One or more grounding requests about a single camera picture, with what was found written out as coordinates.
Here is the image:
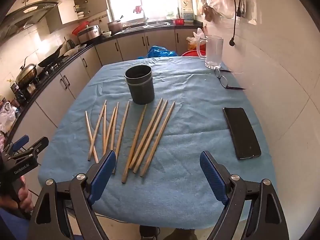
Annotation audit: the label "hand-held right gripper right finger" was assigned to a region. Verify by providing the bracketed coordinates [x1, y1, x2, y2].
[199, 150, 290, 240]

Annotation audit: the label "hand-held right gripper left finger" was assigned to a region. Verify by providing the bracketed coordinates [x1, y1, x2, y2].
[26, 150, 117, 240]

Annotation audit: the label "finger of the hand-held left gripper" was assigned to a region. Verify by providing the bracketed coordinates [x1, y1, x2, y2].
[5, 135, 30, 154]
[7, 137, 49, 160]

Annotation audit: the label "row of wooden chopsticks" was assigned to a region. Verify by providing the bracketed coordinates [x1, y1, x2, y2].
[85, 98, 176, 183]

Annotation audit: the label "black chopstick holder cup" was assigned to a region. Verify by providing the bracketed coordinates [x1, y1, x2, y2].
[124, 65, 155, 105]

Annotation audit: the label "person's left hand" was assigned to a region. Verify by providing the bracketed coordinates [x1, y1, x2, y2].
[18, 177, 34, 213]

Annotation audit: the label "black smartphone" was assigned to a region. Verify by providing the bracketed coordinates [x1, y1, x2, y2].
[222, 107, 262, 160]

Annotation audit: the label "blue towel tablecloth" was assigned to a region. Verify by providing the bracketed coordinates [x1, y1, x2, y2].
[37, 56, 273, 229]

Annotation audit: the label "person's blue clothing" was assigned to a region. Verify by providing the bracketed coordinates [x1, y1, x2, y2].
[0, 209, 32, 240]

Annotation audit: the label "steel wok with lid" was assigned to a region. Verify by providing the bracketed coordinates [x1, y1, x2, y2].
[15, 63, 38, 87]

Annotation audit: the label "gas stove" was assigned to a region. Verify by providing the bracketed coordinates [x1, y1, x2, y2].
[36, 62, 64, 82]

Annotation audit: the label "black frying pan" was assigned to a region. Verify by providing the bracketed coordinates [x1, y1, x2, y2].
[37, 44, 64, 68]

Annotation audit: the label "purple framed eyeglasses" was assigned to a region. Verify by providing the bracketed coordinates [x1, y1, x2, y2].
[214, 67, 247, 90]

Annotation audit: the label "white dish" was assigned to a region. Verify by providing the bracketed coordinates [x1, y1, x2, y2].
[64, 47, 80, 57]

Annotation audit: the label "black kitchen countertop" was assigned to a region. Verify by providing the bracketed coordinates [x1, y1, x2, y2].
[4, 20, 203, 145]

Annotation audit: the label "silver rice cooker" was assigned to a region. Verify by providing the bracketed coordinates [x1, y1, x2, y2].
[77, 24, 102, 44]

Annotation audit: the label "red plastic basin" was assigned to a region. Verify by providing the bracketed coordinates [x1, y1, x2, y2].
[181, 50, 207, 58]

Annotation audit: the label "clear glass mug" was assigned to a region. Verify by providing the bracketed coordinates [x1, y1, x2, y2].
[196, 35, 224, 69]

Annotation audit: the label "red plastic lid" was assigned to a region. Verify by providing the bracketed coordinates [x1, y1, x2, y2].
[72, 21, 90, 36]

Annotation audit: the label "blue plastic bag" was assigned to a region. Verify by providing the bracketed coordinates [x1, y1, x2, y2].
[137, 45, 178, 60]

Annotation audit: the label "cream lower kitchen cabinets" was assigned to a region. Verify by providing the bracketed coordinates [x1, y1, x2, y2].
[14, 28, 203, 198]

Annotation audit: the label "black range hood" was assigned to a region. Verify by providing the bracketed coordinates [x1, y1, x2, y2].
[0, 0, 62, 40]

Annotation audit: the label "white plastic bag with food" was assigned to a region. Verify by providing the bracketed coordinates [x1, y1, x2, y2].
[186, 27, 208, 51]

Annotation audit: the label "brown cooking pot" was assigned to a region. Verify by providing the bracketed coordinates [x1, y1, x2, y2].
[107, 19, 124, 34]

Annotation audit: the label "white detergent bottle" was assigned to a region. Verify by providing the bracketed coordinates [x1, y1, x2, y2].
[182, 8, 195, 22]

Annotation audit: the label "steel sink faucet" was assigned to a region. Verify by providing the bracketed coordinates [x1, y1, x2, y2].
[140, 6, 150, 25]

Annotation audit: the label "hanging pink plastic bags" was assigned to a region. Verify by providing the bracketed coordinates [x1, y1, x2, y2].
[197, 0, 243, 22]

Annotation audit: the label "black power cable with plug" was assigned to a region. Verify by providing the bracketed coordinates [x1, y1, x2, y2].
[229, 0, 238, 47]

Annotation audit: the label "wall socket with clear cover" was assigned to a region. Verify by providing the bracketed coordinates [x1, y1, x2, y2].
[236, 0, 258, 26]

